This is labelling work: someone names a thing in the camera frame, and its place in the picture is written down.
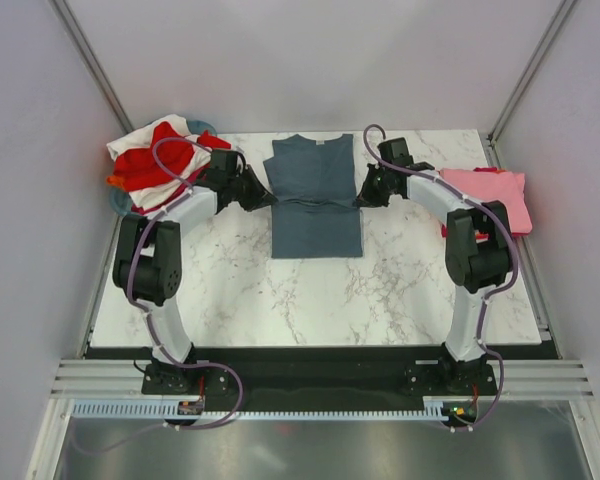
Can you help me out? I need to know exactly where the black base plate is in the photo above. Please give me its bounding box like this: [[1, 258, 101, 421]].
[[84, 344, 501, 414]]

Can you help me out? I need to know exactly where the folded pink t shirt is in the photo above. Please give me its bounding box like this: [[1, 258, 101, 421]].
[[440, 168, 533, 237]]

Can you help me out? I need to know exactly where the aluminium frame post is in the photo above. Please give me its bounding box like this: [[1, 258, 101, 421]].
[[49, 0, 133, 133], [484, 0, 580, 149]]

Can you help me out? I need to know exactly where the left aluminium frame post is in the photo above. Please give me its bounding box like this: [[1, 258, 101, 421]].
[[49, 0, 133, 133]]

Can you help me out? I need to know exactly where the grey-blue t shirt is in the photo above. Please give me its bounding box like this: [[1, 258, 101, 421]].
[[263, 134, 363, 259]]

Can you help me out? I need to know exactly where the right aluminium frame post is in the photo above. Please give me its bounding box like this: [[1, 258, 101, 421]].
[[484, 0, 580, 149]]

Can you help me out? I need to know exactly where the teal laundry basket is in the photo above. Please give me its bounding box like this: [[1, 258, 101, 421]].
[[108, 118, 216, 217]]

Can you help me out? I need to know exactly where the aluminium rail profile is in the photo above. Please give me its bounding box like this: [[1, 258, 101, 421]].
[[51, 359, 593, 400]]

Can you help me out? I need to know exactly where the white slotted cable duct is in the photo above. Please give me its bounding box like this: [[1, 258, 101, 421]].
[[71, 399, 478, 422]]

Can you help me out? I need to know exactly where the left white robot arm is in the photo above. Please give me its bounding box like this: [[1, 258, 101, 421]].
[[112, 149, 276, 393]]

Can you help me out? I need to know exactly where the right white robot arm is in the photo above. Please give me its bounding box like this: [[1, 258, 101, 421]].
[[356, 138, 519, 394]]

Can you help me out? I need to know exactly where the white t shirt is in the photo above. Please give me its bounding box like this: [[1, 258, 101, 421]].
[[105, 114, 214, 207]]

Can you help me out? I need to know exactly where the magenta t shirt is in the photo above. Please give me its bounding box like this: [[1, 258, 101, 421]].
[[129, 165, 208, 215]]

